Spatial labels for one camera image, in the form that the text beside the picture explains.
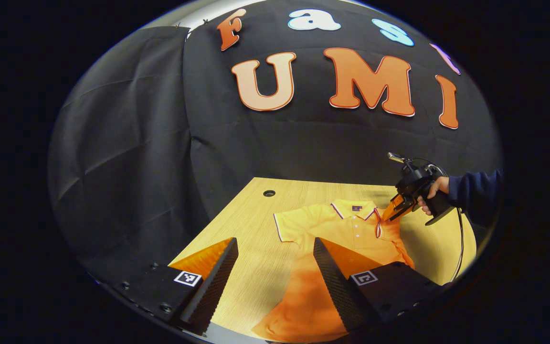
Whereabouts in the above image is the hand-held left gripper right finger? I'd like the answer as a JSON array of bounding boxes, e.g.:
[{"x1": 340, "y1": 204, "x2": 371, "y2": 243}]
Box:
[{"x1": 313, "y1": 237, "x2": 444, "y2": 333}]

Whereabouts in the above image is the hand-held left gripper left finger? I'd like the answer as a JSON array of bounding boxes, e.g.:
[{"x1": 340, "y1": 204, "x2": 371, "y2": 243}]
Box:
[{"x1": 113, "y1": 237, "x2": 240, "y2": 336}]

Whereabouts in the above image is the orange polo T-shirt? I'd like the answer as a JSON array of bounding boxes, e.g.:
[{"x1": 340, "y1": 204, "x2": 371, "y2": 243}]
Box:
[{"x1": 251, "y1": 199, "x2": 415, "y2": 344}]

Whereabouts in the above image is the black backdrop cloth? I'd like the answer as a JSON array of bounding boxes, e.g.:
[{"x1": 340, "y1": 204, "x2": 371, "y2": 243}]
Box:
[{"x1": 48, "y1": 0, "x2": 503, "y2": 283}]

